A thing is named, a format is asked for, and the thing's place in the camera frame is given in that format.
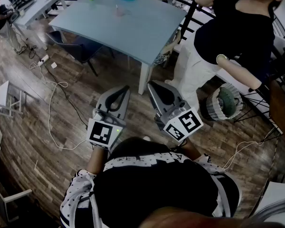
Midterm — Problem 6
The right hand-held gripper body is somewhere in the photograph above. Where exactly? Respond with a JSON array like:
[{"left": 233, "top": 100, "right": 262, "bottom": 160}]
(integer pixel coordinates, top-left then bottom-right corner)
[{"left": 154, "top": 100, "right": 204, "bottom": 143}]

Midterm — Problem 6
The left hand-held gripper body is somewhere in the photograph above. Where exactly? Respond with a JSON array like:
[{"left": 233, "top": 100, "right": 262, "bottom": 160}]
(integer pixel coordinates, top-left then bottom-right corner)
[{"left": 86, "top": 107, "right": 126, "bottom": 151}]

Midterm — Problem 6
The person's left forearm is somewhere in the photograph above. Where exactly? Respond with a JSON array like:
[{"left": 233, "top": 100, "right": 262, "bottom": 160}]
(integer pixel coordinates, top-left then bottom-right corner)
[{"left": 86, "top": 146, "right": 110, "bottom": 176}]

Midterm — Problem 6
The person's right forearm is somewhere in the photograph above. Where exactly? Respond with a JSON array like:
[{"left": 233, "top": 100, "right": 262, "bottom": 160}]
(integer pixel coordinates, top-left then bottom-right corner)
[{"left": 180, "top": 138, "right": 203, "bottom": 162}]

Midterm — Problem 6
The patterned chair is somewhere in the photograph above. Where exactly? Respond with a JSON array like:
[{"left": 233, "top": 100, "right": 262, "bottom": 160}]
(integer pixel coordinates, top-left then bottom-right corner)
[{"left": 153, "top": 29, "right": 181, "bottom": 67}]

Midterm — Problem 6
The dark blue chair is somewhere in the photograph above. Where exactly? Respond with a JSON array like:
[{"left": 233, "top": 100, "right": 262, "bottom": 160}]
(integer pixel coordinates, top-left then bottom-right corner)
[{"left": 46, "top": 29, "right": 104, "bottom": 77}]

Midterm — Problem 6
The person's black white shirt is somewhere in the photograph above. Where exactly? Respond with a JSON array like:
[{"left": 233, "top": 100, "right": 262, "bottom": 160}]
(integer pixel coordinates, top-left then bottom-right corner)
[{"left": 59, "top": 136, "right": 240, "bottom": 228}]

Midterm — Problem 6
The light blue table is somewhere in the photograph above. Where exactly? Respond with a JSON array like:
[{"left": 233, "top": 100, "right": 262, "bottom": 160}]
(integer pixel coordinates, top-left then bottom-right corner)
[{"left": 48, "top": 0, "right": 188, "bottom": 95}]

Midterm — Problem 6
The white power strip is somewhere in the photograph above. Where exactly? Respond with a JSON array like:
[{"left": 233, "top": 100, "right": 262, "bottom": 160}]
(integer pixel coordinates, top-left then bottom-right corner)
[{"left": 38, "top": 54, "right": 50, "bottom": 67}]

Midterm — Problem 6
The black metal railing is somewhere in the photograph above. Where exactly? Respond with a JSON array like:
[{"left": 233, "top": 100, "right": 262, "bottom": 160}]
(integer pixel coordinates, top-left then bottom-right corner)
[{"left": 38, "top": 0, "right": 285, "bottom": 135}]

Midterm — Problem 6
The brown wooden cabinet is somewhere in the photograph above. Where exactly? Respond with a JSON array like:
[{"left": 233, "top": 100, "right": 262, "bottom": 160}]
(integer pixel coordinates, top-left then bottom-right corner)
[{"left": 269, "top": 76, "right": 285, "bottom": 140}]

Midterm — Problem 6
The white stool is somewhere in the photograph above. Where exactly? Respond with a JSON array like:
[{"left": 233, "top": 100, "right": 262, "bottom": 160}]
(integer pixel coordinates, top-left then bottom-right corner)
[{"left": 0, "top": 80, "right": 27, "bottom": 117}]

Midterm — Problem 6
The white desk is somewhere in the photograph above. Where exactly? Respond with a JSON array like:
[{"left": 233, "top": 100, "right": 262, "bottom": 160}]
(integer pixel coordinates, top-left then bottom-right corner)
[{"left": 12, "top": 0, "right": 67, "bottom": 51}]

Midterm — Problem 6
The white panel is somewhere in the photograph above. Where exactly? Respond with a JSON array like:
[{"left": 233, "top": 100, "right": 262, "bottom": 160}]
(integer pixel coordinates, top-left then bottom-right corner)
[{"left": 248, "top": 180, "right": 285, "bottom": 223}]

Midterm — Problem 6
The black floor cable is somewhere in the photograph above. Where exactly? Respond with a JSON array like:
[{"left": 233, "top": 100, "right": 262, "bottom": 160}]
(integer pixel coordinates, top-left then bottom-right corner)
[{"left": 28, "top": 45, "right": 90, "bottom": 131}]

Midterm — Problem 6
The white floor cable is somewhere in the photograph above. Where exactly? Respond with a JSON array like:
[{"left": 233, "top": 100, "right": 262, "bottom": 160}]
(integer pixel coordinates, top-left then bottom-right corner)
[{"left": 29, "top": 61, "right": 91, "bottom": 151}]

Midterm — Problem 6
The thin white cable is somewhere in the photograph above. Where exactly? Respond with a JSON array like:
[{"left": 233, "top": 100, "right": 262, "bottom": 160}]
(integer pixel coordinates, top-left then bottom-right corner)
[{"left": 221, "top": 126, "right": 276, "bottom": 171}]

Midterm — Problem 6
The white metal frame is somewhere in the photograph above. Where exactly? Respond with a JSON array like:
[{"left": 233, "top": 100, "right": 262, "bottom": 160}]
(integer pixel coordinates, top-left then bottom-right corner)
[{"left": 0, "top": 174, "right": 33, "bottom": 223}]

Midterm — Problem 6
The grey head mount rim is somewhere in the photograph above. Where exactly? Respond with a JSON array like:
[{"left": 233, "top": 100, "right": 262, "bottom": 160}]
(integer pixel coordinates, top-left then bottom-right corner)
[{"left": 242, "top": 196, "right": 285, "bottom": 225}]

